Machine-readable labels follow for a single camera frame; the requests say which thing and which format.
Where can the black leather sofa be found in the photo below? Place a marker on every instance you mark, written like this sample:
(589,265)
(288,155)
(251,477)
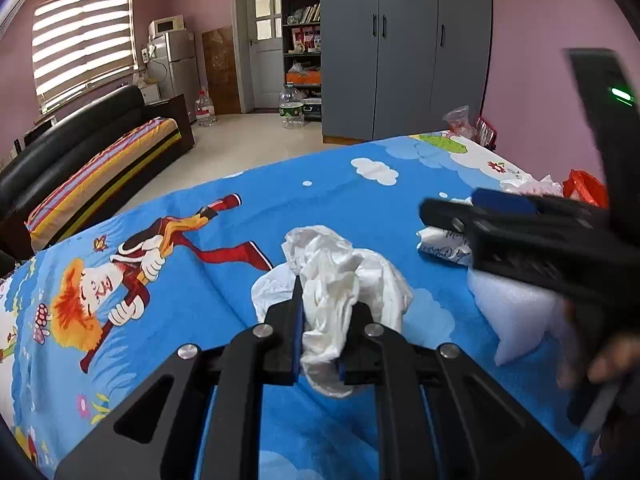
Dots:
(60,140)

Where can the dark open bookshelf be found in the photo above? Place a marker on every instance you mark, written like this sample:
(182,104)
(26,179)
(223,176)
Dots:
(302,25)

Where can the striped sofa cushion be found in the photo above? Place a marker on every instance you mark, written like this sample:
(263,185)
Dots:
(105,170)

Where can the white glazed door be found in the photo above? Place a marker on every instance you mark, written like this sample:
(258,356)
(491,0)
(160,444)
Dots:
(265,50)

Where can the orange box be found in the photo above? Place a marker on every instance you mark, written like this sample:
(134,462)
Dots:
(303,78)

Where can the red label water bottle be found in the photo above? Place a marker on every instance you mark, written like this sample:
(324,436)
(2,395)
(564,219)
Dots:
(205,110)

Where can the green label water bottle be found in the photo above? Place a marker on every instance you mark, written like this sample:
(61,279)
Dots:
(291,107)

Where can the striped window blind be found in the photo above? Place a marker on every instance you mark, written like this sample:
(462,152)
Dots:
(82,50)

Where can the white foam block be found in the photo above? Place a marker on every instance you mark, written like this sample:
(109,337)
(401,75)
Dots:
(520,320)

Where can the brown cardboard board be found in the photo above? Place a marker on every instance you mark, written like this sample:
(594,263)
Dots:
(220,70)

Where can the person's right hand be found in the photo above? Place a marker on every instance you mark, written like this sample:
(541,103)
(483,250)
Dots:
(612,357)

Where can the silver fridge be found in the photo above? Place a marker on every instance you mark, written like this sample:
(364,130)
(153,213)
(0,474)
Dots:
(177,65)

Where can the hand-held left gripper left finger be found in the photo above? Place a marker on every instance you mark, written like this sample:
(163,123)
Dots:
(299,330)

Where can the white microwave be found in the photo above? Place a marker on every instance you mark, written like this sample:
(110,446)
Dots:
(166,26)

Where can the white plastic bag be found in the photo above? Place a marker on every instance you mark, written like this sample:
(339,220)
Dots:
(530,186)
(340,270)

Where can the red packet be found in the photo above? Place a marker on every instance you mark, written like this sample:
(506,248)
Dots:
(486,132)

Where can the blue cartoon printed blanket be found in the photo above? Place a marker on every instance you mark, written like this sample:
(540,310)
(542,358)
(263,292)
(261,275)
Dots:
(350,200)

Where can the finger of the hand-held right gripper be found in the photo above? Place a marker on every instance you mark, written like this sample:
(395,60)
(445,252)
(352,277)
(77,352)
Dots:
(500,245)
(502,201)

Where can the white printed paper packet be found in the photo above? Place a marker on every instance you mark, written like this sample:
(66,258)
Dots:
(445,249)

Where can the blue-grey wardrobe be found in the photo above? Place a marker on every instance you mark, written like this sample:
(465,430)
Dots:
(400,50)

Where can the red bag lined bin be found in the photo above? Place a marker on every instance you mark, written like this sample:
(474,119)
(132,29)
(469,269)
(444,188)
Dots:
(582,185)

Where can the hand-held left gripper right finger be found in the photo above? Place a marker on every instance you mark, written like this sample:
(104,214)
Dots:
(344,370)

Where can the small white cabinet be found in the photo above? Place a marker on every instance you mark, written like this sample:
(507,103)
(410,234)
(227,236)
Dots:
(149,94)

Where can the clear plastic bag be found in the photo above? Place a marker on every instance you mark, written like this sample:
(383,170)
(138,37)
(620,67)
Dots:
(459,121)

